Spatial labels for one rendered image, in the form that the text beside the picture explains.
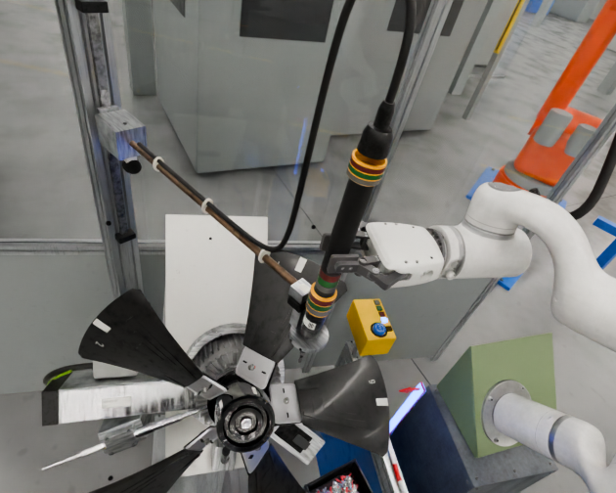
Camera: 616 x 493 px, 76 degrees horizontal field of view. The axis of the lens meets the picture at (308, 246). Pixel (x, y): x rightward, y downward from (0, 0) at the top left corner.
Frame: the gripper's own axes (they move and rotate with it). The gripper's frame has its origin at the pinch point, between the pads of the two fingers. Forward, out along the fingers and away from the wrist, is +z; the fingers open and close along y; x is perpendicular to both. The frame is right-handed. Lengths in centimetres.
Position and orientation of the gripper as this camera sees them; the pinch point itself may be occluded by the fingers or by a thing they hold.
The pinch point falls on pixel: (337, 252)
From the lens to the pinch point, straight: 56.9
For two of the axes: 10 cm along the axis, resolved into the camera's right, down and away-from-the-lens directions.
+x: 2.0, -7.3, -6.6
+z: -9.6, 0.0, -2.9
